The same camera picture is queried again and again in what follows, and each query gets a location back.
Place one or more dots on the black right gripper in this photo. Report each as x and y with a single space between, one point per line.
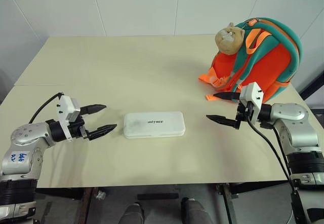
243 115

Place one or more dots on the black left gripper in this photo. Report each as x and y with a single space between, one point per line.
76 129

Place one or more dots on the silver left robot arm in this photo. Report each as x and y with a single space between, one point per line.
24 143

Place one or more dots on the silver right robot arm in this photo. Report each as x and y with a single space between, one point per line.
296 132

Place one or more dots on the white rectangular case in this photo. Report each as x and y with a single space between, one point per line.
154 124

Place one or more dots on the orange and teal backpack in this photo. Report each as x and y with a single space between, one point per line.
268 64

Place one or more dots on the beige plush cat charm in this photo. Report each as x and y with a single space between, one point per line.
229 40

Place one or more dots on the small white floor object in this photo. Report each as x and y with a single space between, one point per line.
100 195

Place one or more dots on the dark blue metal bar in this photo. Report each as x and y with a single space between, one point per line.
312 83

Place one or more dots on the dark rounded shape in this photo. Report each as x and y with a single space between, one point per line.
131 214
196 211

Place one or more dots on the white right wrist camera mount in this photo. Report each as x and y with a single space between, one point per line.
251 92

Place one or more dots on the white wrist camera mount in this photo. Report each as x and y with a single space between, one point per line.
63 107
251 92

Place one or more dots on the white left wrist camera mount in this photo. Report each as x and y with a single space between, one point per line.
63 107

